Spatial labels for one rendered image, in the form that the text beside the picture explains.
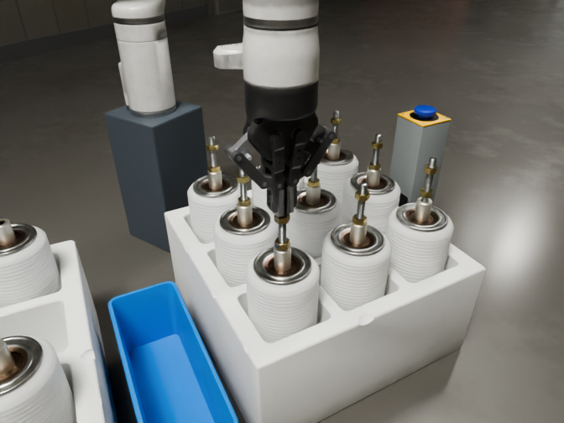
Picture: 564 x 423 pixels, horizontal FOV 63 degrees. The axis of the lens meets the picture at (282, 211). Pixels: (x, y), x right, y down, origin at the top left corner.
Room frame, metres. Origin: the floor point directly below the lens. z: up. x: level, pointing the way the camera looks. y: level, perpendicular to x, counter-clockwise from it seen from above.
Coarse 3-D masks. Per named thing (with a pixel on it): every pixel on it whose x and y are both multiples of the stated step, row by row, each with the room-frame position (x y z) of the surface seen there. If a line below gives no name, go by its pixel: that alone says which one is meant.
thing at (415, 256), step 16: (400, 224) 0.55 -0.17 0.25; (448, 224) 0.55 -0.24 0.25; (400, 240) 0.54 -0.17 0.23; (416, 240) 0.53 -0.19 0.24; (432, 240) 0.52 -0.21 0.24; (448, 240) 0.54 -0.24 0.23; (400, 256) 0.54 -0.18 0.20; (416, 256) 0.52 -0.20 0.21; (432, 256) 0.52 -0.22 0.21; (400, 272) 0.53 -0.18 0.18; (416, 272) 0.52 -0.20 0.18; (432, 272) 0.53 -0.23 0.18
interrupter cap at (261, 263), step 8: (272, 248) 0.49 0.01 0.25; (296, 248) 0.49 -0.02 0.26; (264, 256) 0.47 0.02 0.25; (272, 256) 0.47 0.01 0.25; (296, 256) 0.47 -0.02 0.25; (304, 256) 0.47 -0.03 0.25; (256, 264) 0.46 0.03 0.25; (264, 264) 0.46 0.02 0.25; (272, 264) 0.46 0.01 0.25; (296, 264) 0.46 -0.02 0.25; (304, 264) 0.46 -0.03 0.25; (256, 272) 0.44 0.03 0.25; (264, 272) 0.44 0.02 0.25; (272, 272) 0.44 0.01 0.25; (280, 272) 0.44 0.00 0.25; (288, 272) 0.44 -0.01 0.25; (296, 272) 0.44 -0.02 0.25; (304, 272) 0.44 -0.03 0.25; (264, 280) 0.43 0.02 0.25; (272, 280) 0.42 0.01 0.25; (280, 280) 0.43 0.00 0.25; (288, 280) 0.43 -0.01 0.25; (296, 280) 0.42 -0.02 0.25
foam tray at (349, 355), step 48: (192, 240) 0.61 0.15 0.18; (192, 288) 0.58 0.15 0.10; (240, 288) 0.49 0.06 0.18; (432, 288) 0.49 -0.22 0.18; (240, 336) 0.40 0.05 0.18; (336, 336) 0.41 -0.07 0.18; (384, 336) 0.45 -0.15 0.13; (432, 336) 0.50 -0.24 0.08; (240, 384) 0.41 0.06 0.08; (288, 384) 0.37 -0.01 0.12; (336, 384) 0.41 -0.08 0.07; (384, 384) 0.46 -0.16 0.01
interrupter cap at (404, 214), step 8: (400, 208) 0.59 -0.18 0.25; (408, 208) 0.59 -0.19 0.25; (432, 208) 0.59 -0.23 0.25; (400, 216) 0.57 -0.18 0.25; (408, 216) 0.57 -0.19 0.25; (432, 216) 0.57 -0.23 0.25; (440, 216) 0.57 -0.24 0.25; (408, 224) 0.55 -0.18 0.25; (416, 224) 0.55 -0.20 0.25; (424, 224) 0.55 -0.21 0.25; (432, 224) 0.55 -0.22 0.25; (440, 224) 0.55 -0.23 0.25
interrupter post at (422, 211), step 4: (420, 200) 0.57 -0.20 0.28; (416, 204) 0.57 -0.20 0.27; (420, 204) 0.56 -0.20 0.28; (424, 204) 0.56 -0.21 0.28; (428, 204) 0.56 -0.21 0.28; (416, 208) 0.57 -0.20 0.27; (420, 208) 0.56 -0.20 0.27; (424, 208) 0.56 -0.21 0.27; (428, 208) 0.56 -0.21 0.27; (416, 212) 0.57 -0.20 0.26; (420, 212) 0.56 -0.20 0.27; (424, 212) 0.56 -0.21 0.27; (428, 212) 0.56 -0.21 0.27; (416, 216) 0.56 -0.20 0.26; (420, 216) 0.56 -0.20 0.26; (424, 216) 0.56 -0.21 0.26; (428, 216) 0.56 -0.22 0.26; (420, 220) 0.56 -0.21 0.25; (424, 220) 0.56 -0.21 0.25
